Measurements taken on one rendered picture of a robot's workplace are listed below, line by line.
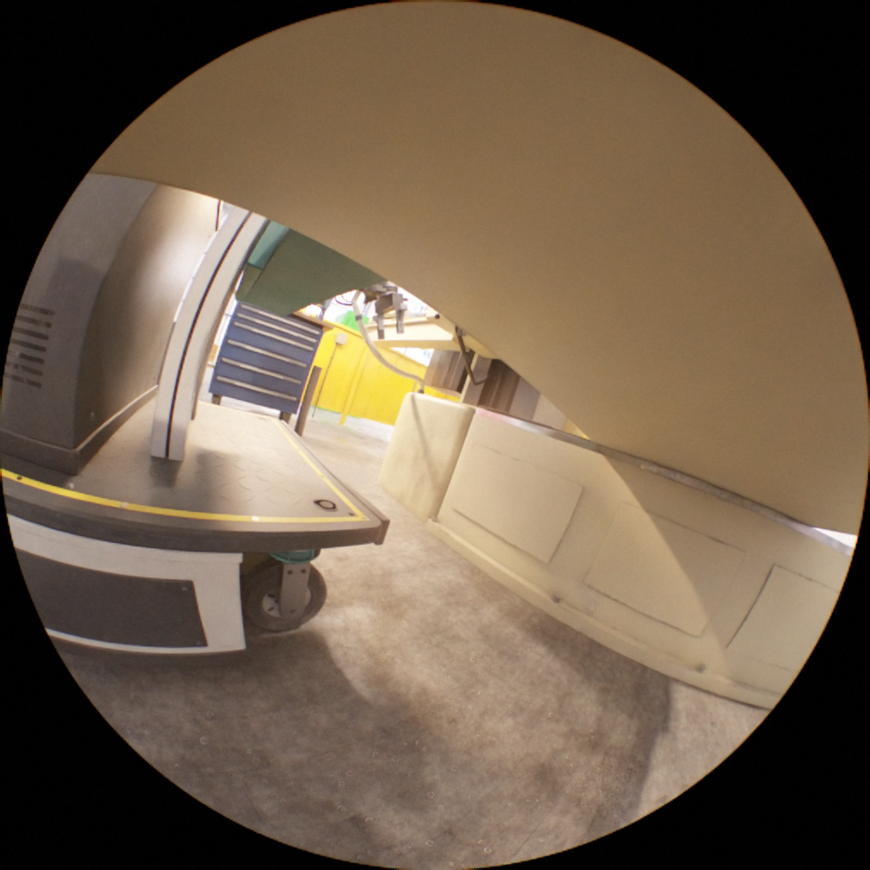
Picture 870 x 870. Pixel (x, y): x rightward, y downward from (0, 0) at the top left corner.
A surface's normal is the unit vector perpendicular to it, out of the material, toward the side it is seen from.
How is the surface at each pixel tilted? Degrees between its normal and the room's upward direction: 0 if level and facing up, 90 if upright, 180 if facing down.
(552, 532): 90
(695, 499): 90
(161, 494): 0
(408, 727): 0
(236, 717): 0
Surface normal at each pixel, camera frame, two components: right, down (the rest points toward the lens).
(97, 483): 0.32, -0.94
